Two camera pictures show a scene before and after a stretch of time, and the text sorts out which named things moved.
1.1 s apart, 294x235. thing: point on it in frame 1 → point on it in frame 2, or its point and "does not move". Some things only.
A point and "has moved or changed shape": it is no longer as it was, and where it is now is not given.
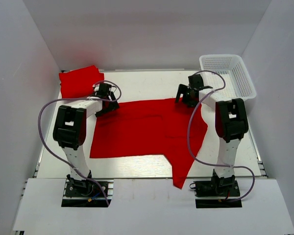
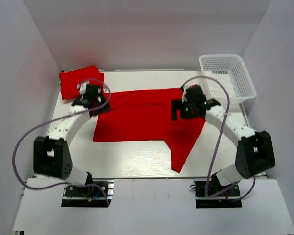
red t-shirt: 154,127 has moved or changed shape
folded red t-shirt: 78,83 does not move
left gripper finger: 114,104 → 103,100
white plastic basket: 239,84 does not move
